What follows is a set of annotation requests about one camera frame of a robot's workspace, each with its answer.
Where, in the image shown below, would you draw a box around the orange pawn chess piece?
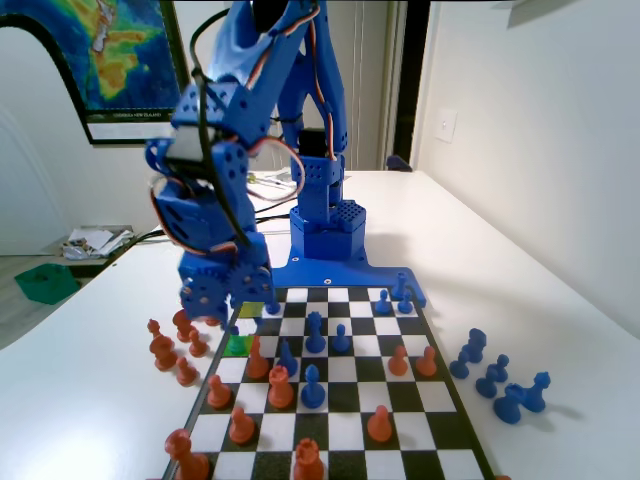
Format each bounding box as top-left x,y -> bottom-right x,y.
187,328 -> 209,359
414,345 -> 439,379
205,373 -> 234,411
174,355 -> 200,387
366,404 -> 394,444
228,406 -> 256,446
387,344 -> 411,378

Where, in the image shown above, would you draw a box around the blue bishop chess piece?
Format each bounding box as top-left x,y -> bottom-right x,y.
298,363 -> 327,409
276,338 -> 300,380

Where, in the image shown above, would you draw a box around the blue queen chess piece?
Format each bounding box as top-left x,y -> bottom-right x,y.
303,311 -> 327,354

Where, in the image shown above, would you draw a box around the orange knight chess piece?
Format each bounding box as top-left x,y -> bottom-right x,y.
151,335 -> 177,372

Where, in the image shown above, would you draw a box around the orange rook chess piece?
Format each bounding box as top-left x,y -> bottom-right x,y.
266,365 -> 296,410
292,438 -> 326,480

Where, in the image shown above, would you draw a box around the blue crowned chess piece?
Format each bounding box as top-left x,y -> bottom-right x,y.
522,370 -> 553,414

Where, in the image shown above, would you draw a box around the white papers with pens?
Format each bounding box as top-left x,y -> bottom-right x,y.
247,169 -> 296,190

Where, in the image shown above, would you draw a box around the black and white chessboard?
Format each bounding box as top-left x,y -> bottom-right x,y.
162,285 -> 496,480

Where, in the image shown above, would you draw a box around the pile of papers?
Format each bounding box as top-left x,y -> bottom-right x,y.
60,225 -> 136,262

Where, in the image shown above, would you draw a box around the green plastic box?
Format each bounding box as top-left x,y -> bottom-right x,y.
13,263 -> 82,306

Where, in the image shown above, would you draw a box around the dark blue rounded object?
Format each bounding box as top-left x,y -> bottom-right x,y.
385,153 -> 415,174

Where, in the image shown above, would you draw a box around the framed map poster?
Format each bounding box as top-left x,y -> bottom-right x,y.
0,0 -> 197,147

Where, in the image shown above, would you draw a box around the black cable on table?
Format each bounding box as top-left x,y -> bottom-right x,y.
133,225 -> 171,244

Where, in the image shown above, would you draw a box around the blue arm base plate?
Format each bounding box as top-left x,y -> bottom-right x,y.
264,244 -> 429,309

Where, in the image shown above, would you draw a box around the striped servo wire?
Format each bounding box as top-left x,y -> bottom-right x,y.
303,29 -> 335,161

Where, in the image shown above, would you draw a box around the white light switch plate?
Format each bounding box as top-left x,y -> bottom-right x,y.
433,107 -> 459,145

